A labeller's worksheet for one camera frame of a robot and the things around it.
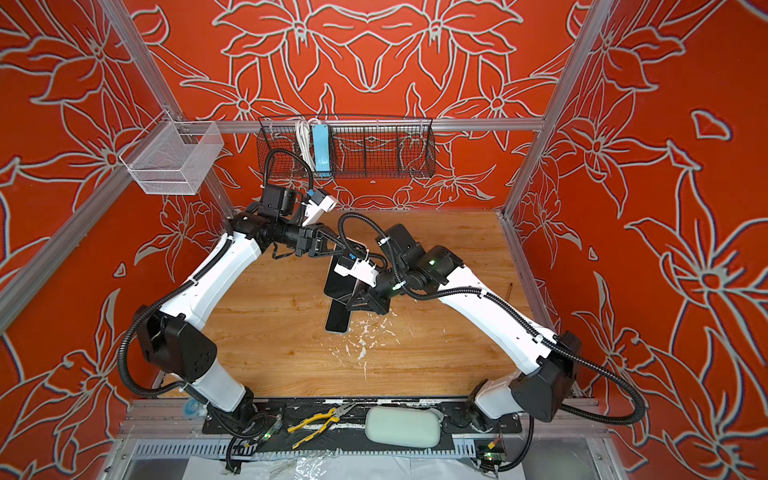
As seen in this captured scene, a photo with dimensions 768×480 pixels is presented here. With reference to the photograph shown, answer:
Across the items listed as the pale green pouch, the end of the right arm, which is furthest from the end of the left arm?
the pale green pouch

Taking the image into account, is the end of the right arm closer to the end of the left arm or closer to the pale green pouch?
the end of the left arm

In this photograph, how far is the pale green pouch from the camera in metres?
0.69
